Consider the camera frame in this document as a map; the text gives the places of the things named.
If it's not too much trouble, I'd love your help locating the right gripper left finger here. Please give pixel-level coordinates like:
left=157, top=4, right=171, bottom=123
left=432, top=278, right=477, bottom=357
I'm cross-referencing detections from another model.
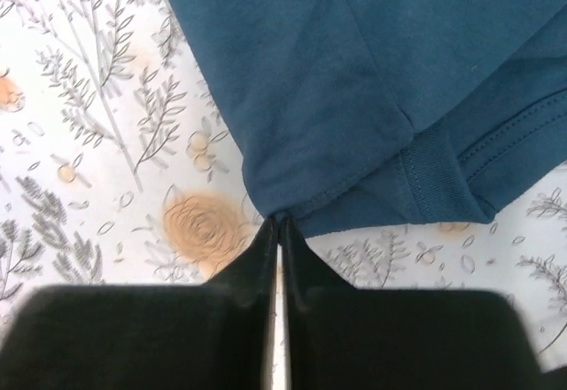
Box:
left=1, top=219, right=278, bottom=389

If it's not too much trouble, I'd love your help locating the teal blue t shirt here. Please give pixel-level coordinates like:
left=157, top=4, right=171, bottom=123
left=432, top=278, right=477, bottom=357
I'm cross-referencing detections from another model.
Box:
left=168, top=0, right=566, bottom=237

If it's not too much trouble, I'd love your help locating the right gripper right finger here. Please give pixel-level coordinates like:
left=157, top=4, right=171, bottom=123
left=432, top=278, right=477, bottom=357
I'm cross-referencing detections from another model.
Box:
left=280, top=218, right=566, bottom=390

